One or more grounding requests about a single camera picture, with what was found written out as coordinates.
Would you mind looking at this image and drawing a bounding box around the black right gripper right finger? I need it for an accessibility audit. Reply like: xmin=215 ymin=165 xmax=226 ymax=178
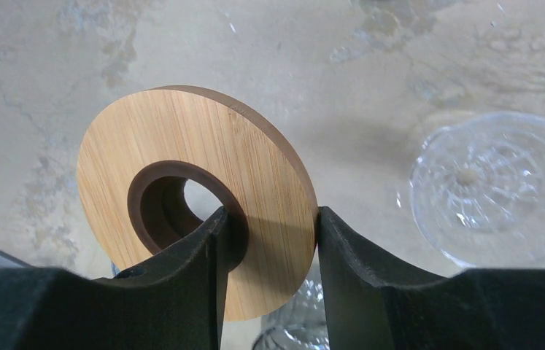
xmin=318 ymin=207 xmax=545 ymax=349

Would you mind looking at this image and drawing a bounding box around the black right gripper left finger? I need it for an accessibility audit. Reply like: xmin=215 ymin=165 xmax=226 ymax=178
xmin=0 ymin=209 xmax=228 ymax=349

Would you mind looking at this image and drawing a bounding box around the glass carafe with handle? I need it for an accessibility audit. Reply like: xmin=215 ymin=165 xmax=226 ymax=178
xmin=252 ymin=265 xmax=330 ymax=350

